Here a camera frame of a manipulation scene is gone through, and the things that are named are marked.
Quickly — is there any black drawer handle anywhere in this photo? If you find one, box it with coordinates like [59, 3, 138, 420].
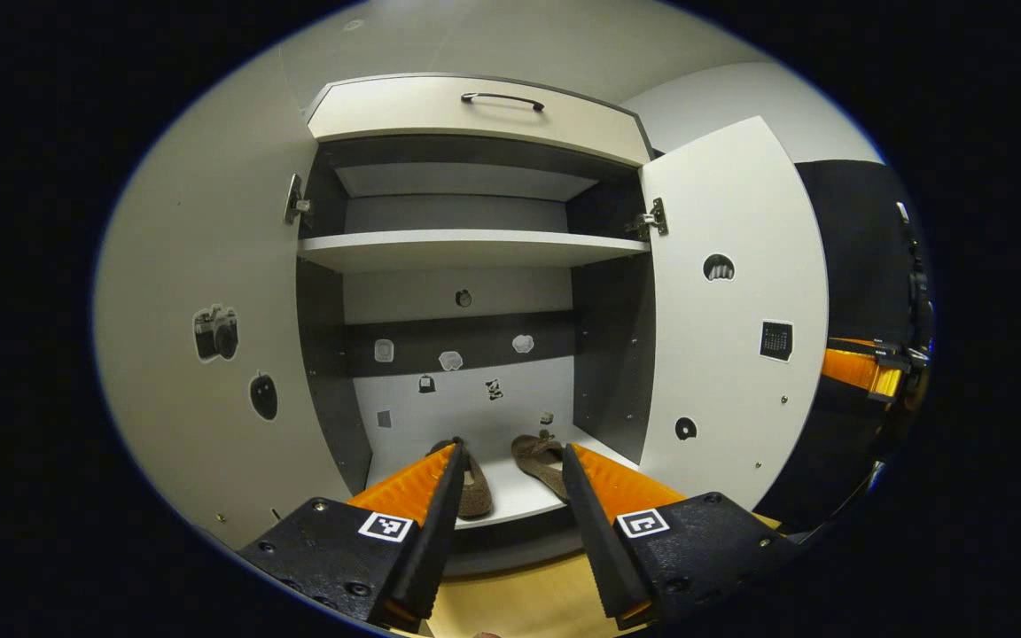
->
[461, 92, 545, 113]

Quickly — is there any black backdrop cloth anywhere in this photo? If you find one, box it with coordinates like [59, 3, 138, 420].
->
[754, 159, 935, 533]

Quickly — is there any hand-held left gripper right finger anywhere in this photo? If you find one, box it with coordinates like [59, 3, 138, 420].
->
[561, 443, 799, 630]

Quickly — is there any cabinet door with calendar sticker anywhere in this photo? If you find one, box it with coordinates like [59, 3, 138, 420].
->
[637, 115, 830, 513]

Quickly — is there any white shoe cabinet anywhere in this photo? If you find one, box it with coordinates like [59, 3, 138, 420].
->
[284, 71, 671, 577]

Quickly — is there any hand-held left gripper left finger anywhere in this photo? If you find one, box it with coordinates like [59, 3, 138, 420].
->
[236, 443, 467, 632]

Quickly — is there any white cabinet shelf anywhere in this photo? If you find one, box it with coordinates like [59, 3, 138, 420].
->
[298, 230, 651, 274]
[364, 425, 644, 531]

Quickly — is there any metal door hinge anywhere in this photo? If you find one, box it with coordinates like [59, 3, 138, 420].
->
[284, 174, 314, 226]
[626, 198, 669, 240]

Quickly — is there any brown fuzzy shoe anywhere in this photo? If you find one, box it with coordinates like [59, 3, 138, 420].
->
[426, 437, 495, 520]
[510, 430, 572, 504]

